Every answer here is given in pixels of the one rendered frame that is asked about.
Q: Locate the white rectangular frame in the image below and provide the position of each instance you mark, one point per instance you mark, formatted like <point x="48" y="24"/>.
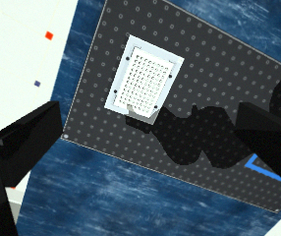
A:
<point x="156" y="51"/>

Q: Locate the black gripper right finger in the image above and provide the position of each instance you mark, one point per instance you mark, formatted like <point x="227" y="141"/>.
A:
<point x="260" y="131"/>

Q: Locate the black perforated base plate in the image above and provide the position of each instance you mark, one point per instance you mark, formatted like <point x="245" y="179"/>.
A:
<point x="192" y="138"/>

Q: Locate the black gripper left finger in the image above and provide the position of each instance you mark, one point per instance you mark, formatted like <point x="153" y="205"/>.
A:
<point x="22" y="144"/>

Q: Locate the blue tape outline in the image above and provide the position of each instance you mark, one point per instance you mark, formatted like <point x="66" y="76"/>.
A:
<point x="250" y="165"/>

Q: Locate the white well plate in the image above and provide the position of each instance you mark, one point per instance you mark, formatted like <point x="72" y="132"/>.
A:
<point x="143" y="82"/>

